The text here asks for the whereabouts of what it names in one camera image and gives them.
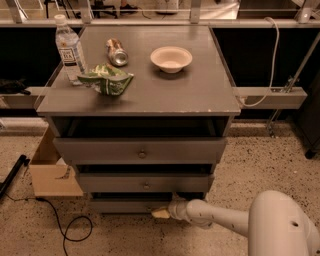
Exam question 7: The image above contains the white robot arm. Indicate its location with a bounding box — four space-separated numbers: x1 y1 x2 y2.
152 190 320 256

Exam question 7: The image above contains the black object on rail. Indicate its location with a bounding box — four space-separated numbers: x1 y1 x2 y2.
0 79 31 95

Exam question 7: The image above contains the grey drawer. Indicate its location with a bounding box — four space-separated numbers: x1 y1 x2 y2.
53 138 226 165
89 192 206 215
78 173 214 193

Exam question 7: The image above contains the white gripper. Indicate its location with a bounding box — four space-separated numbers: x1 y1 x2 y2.
151 192 190 221

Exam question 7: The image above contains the grey middle drawer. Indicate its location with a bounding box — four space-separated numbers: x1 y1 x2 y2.
78 173 214 193

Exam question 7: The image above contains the black bar on floor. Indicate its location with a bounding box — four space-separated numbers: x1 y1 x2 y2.
0 155 29 199

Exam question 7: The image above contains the black floor cable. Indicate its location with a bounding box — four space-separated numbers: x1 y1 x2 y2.
4 193 94 256

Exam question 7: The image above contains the grey top drawer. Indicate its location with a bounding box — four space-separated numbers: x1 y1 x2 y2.
53 138 226 165

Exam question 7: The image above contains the grey bottom drawer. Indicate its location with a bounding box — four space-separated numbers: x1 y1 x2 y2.
89 192 206 215

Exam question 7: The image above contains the white hanging cable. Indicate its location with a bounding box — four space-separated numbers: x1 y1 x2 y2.
239 16 281 108

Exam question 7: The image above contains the white paper bowl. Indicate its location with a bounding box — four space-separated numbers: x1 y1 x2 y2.
150 46 193 74

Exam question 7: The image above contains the clear plastic water bottle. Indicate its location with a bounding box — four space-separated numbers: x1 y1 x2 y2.
54 14 87 85

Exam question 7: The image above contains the grey drawer cabinet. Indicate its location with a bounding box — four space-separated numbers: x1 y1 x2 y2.
35 25 242 215

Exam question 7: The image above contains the cardboard box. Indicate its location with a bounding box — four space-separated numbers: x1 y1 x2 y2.
29 128 83 197

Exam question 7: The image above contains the green chip bag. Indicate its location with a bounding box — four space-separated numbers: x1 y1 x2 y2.
78 63 134 96

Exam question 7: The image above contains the crushed metal can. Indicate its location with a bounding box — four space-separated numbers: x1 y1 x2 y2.
106 38 128 67

